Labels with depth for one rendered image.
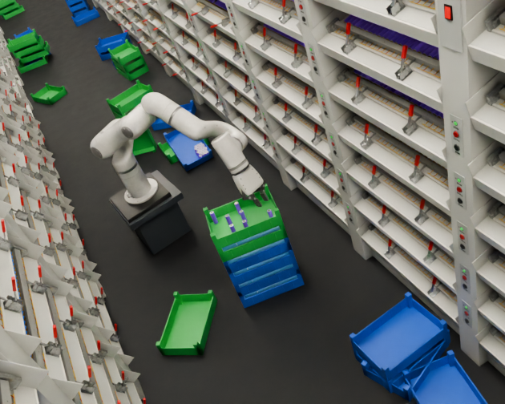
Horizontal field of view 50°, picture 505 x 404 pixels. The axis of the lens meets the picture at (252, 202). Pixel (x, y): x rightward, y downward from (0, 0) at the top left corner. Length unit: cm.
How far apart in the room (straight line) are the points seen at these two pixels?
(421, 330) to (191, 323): 104
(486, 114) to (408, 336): 107
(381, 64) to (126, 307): 180
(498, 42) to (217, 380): 170
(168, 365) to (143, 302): 43
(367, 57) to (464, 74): 45
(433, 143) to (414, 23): 38
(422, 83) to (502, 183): 33
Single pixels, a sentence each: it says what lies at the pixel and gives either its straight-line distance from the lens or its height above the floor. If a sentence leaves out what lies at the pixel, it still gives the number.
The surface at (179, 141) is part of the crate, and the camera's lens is 369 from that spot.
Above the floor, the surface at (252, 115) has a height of 36.
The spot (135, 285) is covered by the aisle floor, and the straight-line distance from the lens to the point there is 296.
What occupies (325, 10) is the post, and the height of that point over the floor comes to 120.
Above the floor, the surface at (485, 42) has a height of 131.
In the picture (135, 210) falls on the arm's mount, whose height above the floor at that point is 30.
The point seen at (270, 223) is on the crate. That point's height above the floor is 43.
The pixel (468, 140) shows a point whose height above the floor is 104.
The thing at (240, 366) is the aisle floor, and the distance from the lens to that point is 241.
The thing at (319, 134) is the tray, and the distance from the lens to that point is 245.
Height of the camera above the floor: 193
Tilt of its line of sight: 39 degrees down
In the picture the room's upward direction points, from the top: 21 degrees counter-clockwise
